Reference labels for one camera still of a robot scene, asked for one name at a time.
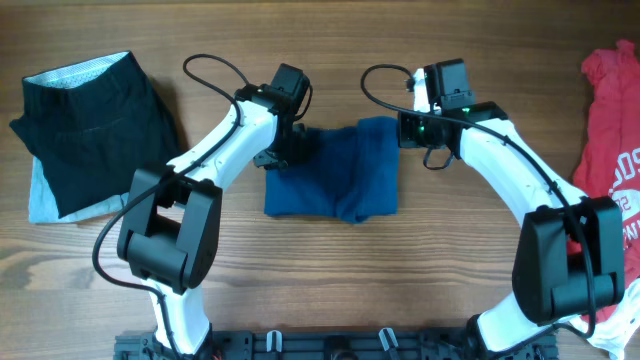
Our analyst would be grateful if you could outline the black folded shorts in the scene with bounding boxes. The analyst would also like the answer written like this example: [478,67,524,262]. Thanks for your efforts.
[10,51,181,217]

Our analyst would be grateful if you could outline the light grey folded garment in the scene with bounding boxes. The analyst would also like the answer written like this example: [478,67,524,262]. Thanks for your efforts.
[28,157,128,224]

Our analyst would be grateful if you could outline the left black cable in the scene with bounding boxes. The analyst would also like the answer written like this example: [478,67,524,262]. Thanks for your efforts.
[91,53,251,360]

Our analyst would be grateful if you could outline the black cable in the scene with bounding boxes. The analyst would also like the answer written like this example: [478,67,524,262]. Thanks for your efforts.
[91,53,251,360]
[359,63,599,360]

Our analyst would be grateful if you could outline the right black cable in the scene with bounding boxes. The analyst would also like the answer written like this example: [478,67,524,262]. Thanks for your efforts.
[359,63,599,360]

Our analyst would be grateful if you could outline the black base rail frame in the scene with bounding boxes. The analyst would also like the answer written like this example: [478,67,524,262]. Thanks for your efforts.
[113,328,559,360]

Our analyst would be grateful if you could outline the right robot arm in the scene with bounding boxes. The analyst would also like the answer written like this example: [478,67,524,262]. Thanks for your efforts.
[398,59,638,359]

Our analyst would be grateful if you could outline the blue t-shirt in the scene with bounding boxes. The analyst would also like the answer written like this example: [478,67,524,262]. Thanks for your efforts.
[264,116,400,224]

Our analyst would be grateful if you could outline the red printed t-shirt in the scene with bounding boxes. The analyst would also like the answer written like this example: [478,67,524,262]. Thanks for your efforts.
[567,38,640,360]

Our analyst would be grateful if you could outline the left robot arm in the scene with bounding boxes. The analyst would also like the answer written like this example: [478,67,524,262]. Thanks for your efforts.
[114,64,312,359]

